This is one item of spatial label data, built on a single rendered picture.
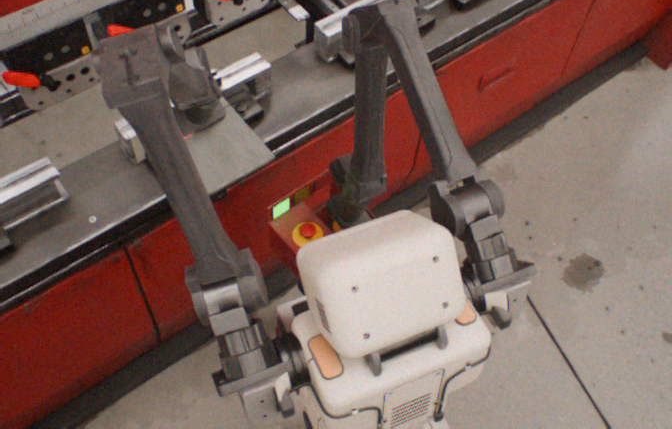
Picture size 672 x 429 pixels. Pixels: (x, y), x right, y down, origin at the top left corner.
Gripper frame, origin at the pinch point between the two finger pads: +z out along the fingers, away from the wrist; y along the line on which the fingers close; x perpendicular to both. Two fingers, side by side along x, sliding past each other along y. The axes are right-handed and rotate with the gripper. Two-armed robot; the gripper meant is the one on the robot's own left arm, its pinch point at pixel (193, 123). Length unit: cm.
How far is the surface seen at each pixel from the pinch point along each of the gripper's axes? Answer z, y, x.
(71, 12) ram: -27.8, 15.8, -21.6
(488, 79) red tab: 37, -99, 22
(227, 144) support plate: -2.7, -3.5, 7.9
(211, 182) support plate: -5.8, 4.6, 13.8
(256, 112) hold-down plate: 10.9, -17.8, 2.2
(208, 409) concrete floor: 80, 22, 66
